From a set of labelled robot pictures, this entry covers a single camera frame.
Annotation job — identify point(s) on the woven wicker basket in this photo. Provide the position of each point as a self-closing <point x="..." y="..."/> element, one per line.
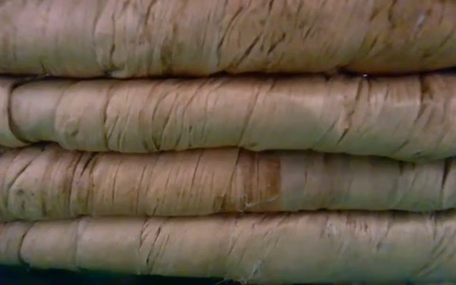
<point x="228" y="138"/>

